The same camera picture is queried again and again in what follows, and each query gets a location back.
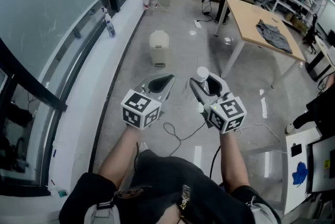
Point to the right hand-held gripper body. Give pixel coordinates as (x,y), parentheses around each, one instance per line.
(227,115)

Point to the black office chair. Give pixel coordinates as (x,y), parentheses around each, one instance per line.
(311,32)

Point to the blue label water bottle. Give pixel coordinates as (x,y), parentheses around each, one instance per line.
(111,30)

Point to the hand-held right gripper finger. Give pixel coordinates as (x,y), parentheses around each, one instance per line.
(222,84)
(197,90)

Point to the black phone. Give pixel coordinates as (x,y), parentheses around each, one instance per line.
(296,150)

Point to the computer monitor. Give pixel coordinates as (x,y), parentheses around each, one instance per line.
(322,165)

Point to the black window frame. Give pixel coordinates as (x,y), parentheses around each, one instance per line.
(39,92)

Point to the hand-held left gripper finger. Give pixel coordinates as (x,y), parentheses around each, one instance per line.
(167,92)
(145,83)

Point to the white power strip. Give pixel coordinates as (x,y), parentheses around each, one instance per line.
(198,24)

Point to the blue cloth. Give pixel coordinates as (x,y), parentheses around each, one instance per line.
(299,174)

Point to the person's left forearm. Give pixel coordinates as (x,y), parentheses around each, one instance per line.
(120,155)

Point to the beige pedal trash bin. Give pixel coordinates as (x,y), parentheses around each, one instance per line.
(158,50)

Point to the person's right forearm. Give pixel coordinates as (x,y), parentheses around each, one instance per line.
(234,162)

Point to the white side desk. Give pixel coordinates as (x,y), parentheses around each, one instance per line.
(294,196)

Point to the white desk black legs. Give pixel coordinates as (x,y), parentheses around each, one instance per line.
(330,56)

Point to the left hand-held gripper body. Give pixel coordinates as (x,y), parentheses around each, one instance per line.
(140,110)

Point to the large clear water jug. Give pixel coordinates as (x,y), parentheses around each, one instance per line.
(153,4)

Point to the person's black shirt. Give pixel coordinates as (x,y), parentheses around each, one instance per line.
(162,176)

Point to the wooden table white legs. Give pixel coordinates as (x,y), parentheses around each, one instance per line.
(251,21)

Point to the clear plastic bottle white cap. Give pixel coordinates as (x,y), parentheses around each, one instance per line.
(202,73)

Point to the grey cloth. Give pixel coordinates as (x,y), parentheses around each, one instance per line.
(274,35)

